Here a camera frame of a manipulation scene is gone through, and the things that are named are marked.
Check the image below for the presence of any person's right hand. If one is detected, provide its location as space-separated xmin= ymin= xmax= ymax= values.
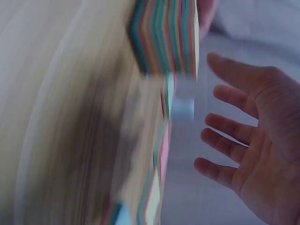
xmin=194 ymin=52 xmax=300 ymax=225

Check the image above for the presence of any yellow-topped coloured paper stack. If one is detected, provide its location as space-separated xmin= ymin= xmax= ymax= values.
xmin=136 ymin=170 xmax=166 ymax=225

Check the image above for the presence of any pink-topped coloured paper stack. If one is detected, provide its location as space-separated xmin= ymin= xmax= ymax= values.
xmin=152 ymin=121 xmax=171 ymax=187

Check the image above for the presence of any blue-topped coloured paper stack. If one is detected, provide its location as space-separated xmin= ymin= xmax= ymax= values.
xmin=100 ymin=202 xmax=132 ymax=225

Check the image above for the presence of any green-topped coloured paper stack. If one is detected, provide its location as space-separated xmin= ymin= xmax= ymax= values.
xmin=160 ymin=72 xmax=177 ymax=120

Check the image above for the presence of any person's left hand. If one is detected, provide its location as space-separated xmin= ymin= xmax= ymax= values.
xmin=197 ymin=0 xmax=220 ymax=40

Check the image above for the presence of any thick multicoloured paper block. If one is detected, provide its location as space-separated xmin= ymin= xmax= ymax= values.
xmin=127 ymin=0 xmax=200 ymax=82

